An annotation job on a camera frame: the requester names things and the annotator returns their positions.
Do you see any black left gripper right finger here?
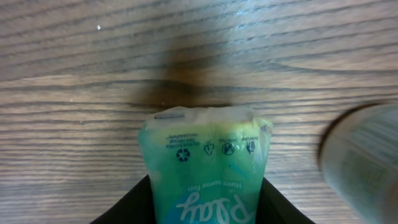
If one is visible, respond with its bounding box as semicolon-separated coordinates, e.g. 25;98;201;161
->
255;178;315;224

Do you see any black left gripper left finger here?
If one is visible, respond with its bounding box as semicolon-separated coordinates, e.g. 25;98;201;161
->
91;175;155;224

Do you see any teal snack packet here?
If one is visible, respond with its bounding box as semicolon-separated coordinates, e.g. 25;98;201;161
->
138;107;273;224

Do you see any green lid white jar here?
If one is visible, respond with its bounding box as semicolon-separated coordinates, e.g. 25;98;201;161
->
319;103;397;224

